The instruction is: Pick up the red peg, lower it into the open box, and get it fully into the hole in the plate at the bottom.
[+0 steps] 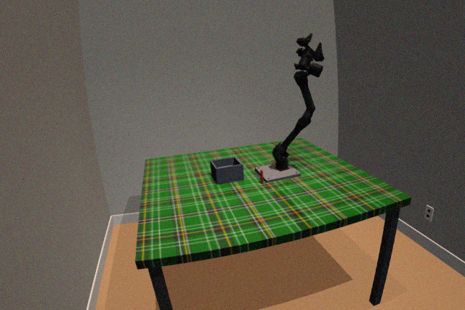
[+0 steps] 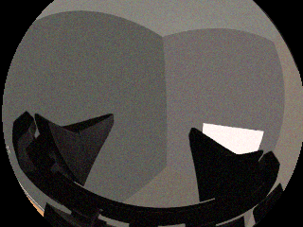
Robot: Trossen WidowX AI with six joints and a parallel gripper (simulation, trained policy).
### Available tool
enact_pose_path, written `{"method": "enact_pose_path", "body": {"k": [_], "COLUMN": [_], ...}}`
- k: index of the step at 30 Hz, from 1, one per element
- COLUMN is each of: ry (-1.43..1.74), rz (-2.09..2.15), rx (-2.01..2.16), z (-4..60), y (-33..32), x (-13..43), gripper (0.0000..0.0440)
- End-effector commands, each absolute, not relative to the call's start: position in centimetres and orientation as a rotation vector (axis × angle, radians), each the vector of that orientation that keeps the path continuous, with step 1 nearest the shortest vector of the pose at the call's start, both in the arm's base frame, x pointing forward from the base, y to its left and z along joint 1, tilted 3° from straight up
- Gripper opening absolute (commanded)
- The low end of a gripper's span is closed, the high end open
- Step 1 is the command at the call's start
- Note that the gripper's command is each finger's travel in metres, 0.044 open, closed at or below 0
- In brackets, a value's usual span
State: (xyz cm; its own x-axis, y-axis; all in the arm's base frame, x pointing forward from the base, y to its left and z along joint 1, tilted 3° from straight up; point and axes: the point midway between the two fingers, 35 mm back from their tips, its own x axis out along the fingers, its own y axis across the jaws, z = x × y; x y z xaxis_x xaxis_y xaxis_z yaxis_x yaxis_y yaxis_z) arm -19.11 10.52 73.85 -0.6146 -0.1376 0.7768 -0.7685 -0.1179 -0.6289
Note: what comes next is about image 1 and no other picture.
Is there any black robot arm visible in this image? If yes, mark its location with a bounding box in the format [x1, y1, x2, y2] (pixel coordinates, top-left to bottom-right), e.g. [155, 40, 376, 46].
[272, 58, 323, 171]

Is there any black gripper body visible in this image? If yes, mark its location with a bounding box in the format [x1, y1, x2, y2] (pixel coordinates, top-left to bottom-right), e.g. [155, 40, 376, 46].
[297, 37, 324, 62]

